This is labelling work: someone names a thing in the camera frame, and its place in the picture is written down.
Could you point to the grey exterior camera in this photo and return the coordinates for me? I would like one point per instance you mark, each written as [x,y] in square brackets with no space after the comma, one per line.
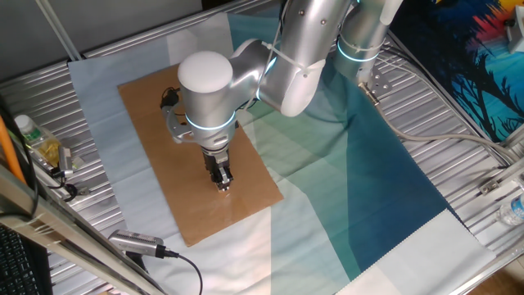
[135,242]

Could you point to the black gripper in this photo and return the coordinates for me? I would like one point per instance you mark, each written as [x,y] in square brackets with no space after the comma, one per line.
[217,164]

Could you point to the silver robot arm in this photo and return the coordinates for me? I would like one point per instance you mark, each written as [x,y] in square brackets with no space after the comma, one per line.
[204,102]

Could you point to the colourful painted cloth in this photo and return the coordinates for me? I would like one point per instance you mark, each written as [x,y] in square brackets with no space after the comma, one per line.
[471,73]

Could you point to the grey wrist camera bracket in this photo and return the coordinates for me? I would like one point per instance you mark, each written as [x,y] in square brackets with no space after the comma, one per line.
[176,131]

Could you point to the bottle with yellow liquid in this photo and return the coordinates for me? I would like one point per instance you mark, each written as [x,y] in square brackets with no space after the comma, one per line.
[30,131]

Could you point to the black keyboard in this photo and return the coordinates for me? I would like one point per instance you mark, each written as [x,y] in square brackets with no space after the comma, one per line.
[16,266]

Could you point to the small metal bracket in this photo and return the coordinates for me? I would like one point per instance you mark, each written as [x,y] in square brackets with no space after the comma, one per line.
[490,187]

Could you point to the brown cardboard sheet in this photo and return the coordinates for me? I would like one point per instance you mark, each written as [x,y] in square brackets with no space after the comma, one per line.
[184,184]

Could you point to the orange pole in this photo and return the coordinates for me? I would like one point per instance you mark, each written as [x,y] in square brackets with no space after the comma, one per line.
[8,151]

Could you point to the blue green tablecloth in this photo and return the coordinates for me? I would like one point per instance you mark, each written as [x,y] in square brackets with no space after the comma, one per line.
[327,172]

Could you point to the grey diagonal rod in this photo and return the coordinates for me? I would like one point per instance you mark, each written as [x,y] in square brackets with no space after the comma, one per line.
[57,28]

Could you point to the aluminium frame beam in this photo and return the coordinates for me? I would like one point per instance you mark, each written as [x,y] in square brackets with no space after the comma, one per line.
[61,229]

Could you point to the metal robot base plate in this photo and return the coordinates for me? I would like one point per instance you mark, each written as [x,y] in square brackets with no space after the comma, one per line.
[378,82]

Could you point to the clear water bottle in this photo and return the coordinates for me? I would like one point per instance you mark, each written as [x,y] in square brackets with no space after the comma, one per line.
[511,211]

